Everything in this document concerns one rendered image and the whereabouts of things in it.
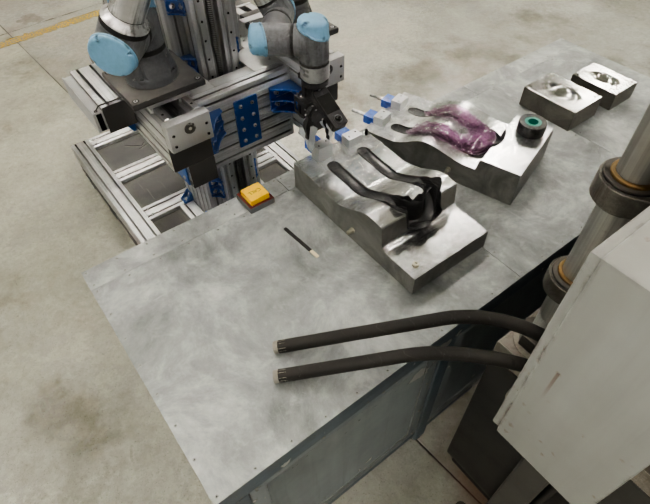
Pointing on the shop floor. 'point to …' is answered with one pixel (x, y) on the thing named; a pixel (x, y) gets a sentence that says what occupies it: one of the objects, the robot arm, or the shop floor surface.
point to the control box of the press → (592, 378)
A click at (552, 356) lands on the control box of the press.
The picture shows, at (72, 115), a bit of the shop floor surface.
